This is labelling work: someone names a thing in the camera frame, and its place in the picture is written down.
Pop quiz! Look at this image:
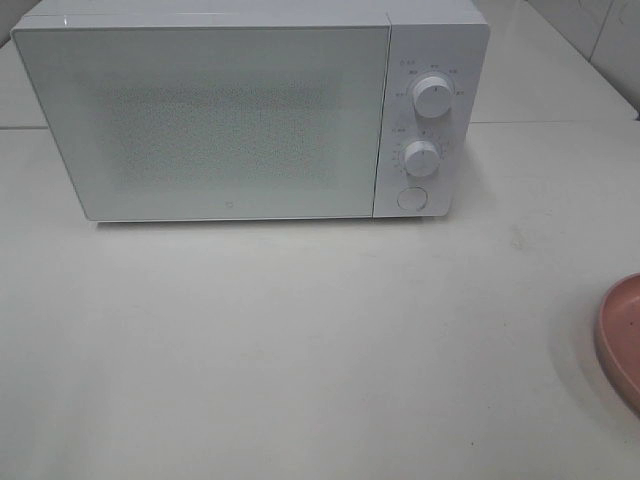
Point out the round white door button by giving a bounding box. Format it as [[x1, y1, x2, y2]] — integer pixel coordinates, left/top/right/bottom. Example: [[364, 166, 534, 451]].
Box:
[[397, 187, 428, 212]]

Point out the pink round plate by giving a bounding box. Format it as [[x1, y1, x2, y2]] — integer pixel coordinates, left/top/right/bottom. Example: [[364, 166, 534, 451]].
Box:
[[594, 273, 639, 415]]

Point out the lower white timer knob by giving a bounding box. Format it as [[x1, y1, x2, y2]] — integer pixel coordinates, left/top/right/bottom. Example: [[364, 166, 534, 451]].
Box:
[[402, 141, 441, 178]]

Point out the upper white power knob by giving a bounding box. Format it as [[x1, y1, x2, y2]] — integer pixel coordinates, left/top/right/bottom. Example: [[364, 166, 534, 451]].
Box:
[[409, 71, 455, 119]]

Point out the white microwave oven body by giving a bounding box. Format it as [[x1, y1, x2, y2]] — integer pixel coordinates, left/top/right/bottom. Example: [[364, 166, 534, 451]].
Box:
[[11, 1, 490, 221]]

